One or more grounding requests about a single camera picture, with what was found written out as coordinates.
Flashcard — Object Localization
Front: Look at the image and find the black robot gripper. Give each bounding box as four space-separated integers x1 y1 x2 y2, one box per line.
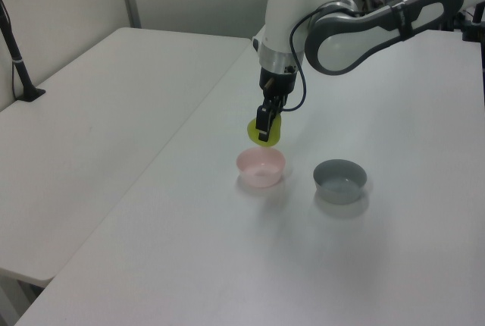
255 67 297 143

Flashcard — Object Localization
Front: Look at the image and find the green yellow pear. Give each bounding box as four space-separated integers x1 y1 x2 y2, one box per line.
246 114 283 149

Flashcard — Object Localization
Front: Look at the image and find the pink plastic bowl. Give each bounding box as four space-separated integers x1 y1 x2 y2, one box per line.
236 146 286 189

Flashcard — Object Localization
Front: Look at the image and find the grey plastic bowl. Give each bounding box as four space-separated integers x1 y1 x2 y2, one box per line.
312 158 368 205

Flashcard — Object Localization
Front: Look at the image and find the white side table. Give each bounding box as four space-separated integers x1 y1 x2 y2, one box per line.
0 27 253 289

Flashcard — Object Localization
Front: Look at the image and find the black clamp stand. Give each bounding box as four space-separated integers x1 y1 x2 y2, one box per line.
460 0 485 43

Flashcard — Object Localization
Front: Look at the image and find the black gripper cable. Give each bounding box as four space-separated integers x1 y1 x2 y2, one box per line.
283 2 359 113

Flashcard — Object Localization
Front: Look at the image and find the black camera pole with base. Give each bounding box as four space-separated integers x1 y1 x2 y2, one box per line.
0 0 46 102

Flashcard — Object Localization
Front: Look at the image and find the thin black cable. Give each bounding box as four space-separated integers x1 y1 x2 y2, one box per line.
0 0 19 100

